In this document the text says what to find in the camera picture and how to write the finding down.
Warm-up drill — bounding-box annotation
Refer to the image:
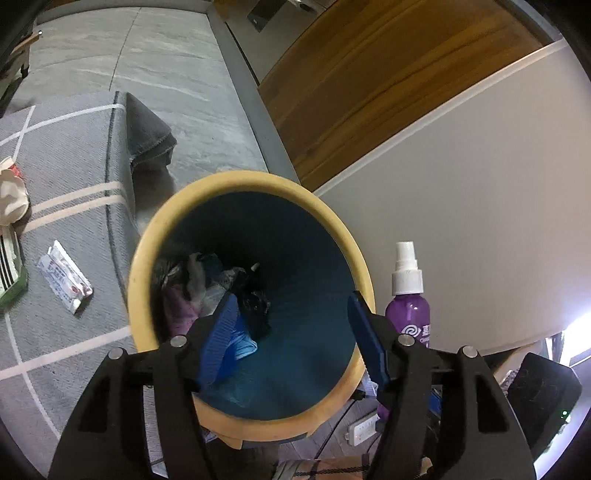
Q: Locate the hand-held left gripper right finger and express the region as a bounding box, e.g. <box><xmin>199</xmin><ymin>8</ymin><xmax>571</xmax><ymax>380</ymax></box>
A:
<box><xmin>347</xmin><ymin>291</ymin><xmax>536</xmax><ymax>480</ymax></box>

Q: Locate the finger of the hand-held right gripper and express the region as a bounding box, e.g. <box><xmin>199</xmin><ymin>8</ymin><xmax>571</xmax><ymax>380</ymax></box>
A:
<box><xmin>427</xmin><ymin>388</ymin><xmax>446</xmax><ymax>418</ymax></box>

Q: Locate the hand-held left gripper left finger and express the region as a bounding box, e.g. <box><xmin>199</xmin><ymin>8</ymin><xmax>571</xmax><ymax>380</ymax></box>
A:
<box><xmin>48</xmin><ymin>292</ymin><xmax>241</xmax><ymax>480</ymax></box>

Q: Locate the blue face mask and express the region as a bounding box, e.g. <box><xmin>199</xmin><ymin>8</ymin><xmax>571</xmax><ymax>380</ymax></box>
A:
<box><xmin>228</xmin><ymin>323</ymin><xmax>259</xmax><ymax>361</ymax></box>

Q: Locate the purple spray bottle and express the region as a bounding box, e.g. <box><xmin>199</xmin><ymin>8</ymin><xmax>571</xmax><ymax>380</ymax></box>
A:
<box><xmin>376</xmin><ymin>241</ymin><xmax>431</xmax><ymax>421</ymax></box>

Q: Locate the yellow rimmed teal bin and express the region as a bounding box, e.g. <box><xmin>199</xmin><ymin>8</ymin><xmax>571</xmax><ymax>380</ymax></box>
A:
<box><xmin>128</xmin><ymin>170</ymin><xmax>374</xmax><ymax>448</ymax></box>

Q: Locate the white power strip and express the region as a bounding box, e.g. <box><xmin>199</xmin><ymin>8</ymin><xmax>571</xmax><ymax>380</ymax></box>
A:
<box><xmin>344</xmin><ymin>413</ymin><xmax>382</xmax><ymax>446</ymax></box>

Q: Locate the white snack wrapper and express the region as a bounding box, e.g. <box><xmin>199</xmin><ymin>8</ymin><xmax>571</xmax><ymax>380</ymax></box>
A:
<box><xmin>36</xmin><ymin>240</ymin><xmax>94</xmax><ymax>315</ymax></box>

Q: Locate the green striped packet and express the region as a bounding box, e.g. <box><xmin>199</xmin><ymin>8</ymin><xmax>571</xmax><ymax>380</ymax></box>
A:
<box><xmin>0</xmin><ymin>228</ymin><xmax>29</xmax><ymax>312</ymax></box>

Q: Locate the grey checked blanket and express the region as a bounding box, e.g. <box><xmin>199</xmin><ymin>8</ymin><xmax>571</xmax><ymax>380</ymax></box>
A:
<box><xmin>0</xmin><ymin>90</ymin><xmax>178</xmax><ymax>477</ymax></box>

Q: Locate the beige crumpled cloth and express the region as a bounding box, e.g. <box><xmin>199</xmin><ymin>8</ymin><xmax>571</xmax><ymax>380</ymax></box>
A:
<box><xmin>0</xmin><ymin>157</ymin><xmax>31</xmax><ymax>227</ymax></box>

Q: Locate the wooden kitchen cabinet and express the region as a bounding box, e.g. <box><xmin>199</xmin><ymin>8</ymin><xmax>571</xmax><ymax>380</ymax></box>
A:
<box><xmin>256</xmin><ymin>0</ymin><xmax>557</xmax><ymax>192</ymax></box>

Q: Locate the stainless steel oven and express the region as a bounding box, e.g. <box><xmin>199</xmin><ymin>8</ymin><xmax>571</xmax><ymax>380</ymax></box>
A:
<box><xmin>215</xmin><ymin>0</ymin><xmax>333</xmax><ymax>86</ymax></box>

